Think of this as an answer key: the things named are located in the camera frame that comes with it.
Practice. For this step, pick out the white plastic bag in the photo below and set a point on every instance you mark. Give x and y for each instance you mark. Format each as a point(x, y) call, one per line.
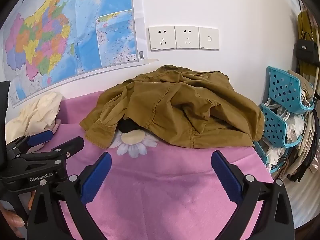
point(295, 127)

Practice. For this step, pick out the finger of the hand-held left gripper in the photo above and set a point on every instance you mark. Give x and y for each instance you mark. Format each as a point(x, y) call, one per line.
point(67, 146)
point(40, 137)

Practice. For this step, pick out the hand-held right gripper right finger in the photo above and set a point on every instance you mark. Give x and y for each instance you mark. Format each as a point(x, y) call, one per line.
point(225, 177)

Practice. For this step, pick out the pink flower print blanket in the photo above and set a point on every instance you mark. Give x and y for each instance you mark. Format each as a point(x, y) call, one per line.
point(162, 192)

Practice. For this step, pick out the black cloth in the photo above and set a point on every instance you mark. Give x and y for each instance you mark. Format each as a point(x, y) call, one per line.
point(127, 126)

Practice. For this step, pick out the colourful wall map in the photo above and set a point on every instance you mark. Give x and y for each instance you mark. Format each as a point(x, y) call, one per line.
point(62, 30)

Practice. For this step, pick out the brown jacket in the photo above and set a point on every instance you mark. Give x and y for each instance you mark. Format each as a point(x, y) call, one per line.
point(175, 105)

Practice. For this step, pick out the blue plastic basket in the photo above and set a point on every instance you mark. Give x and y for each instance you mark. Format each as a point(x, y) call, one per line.
point(262, 155)
point(285, 87)
point(272, 125)

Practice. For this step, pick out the cream cloth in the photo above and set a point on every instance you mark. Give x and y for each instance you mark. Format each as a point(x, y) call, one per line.
point(37, 110)

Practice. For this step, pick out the person's left hand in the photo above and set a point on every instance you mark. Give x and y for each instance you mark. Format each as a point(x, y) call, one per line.
point(11, 220)

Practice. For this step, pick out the beige cloth bag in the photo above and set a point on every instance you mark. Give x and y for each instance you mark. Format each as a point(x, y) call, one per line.
point(300, 80)

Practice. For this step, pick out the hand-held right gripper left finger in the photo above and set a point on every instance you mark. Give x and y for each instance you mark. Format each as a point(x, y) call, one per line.
point(96, 177)

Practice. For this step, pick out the black handbag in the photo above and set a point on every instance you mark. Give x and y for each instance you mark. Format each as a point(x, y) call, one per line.
point(306, 48)

